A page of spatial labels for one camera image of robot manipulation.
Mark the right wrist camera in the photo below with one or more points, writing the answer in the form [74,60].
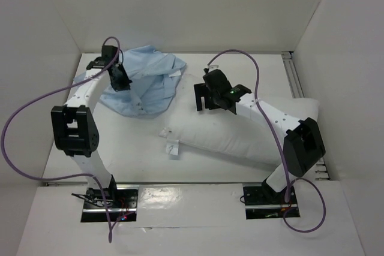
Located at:
[210,67]

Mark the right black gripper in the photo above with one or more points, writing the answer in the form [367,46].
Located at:
[207,93]

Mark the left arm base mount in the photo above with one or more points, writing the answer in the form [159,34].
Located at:
[122,209]

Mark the white pillow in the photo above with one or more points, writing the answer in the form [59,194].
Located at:
[217,130]

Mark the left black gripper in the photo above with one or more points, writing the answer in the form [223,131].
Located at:
[124,85]

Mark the light blue pillowcase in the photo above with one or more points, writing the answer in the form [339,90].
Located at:
[154,75]

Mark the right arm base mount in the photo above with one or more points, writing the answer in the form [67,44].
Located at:
[258,206]

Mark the aluminium frame rail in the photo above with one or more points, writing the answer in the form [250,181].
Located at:
[319,171]

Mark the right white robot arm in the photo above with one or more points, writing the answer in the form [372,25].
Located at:
[299,142]

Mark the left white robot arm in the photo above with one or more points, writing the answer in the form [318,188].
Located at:
[74,128]

